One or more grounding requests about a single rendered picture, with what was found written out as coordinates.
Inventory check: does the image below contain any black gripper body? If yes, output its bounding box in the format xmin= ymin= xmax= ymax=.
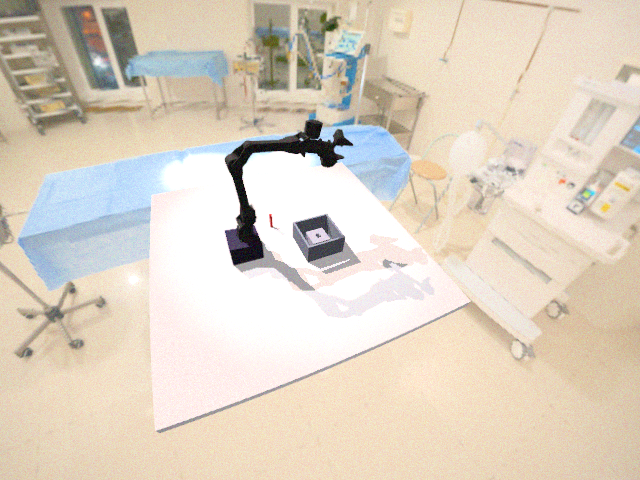
xmin=316 ymin=129 xmax=345 ymax=168

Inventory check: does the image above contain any white flat plate with hole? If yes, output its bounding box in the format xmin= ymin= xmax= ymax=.
xmin=305 ymin=228 xmax=330 ymax=246

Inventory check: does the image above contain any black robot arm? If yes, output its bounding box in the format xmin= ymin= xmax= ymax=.
xmin=225 ymin=119 xmax=338 ymax=242

